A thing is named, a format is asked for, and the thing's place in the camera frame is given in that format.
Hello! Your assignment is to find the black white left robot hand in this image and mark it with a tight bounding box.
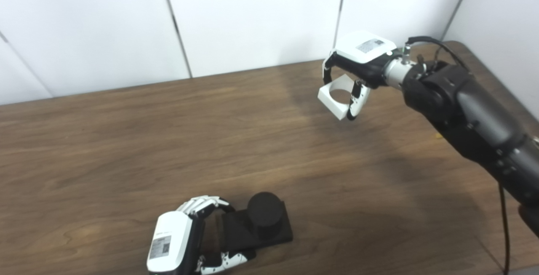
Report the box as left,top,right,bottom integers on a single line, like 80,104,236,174
147,195,256,275

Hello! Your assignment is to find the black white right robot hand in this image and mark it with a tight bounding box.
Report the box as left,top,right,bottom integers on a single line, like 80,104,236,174
322,30,398,121

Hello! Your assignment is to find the white square piece with hole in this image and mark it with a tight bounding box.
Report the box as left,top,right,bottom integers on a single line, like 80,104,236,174
317,74,359,121

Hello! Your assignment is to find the black peg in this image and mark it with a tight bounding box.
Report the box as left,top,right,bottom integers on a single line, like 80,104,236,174
221,192,294,253

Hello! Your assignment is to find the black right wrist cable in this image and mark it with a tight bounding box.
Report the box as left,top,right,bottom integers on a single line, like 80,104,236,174
402,36,512,275

